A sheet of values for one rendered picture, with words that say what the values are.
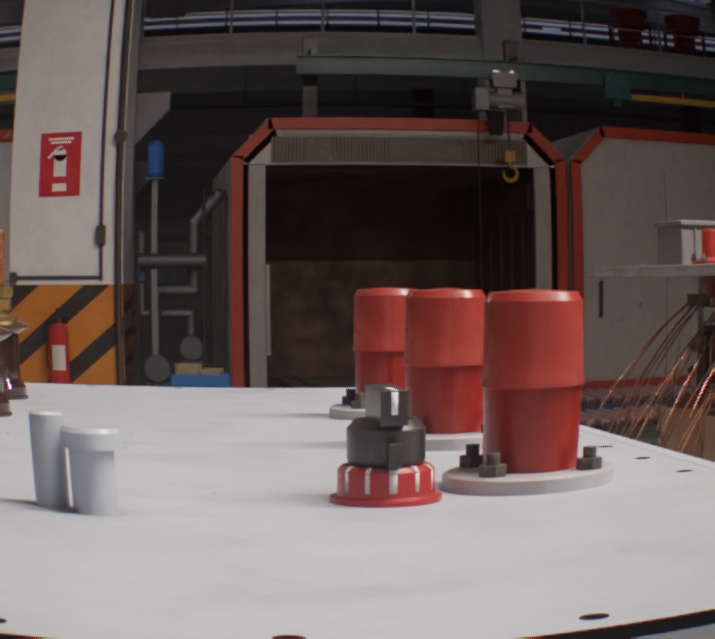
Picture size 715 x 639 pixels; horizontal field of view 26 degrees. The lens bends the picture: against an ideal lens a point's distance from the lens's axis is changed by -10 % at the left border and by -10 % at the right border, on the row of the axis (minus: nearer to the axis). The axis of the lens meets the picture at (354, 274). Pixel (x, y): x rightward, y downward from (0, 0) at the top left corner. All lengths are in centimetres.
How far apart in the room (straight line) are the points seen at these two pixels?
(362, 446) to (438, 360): 38
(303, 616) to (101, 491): 31
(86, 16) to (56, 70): 47
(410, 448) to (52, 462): 23
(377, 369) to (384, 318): 5
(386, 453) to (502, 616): 39
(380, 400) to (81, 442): 20
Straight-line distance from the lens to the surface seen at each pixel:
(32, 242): 1168
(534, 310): 109
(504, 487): 107
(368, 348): 174
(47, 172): 1169
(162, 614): 66
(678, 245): 425
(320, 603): 70
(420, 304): 142
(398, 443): 102
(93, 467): 96
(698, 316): 459
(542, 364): 109
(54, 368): 1152
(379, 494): 103
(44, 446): 98
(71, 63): 1177
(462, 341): 141
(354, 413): 172
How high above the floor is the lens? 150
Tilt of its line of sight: level
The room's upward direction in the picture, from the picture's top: straight up
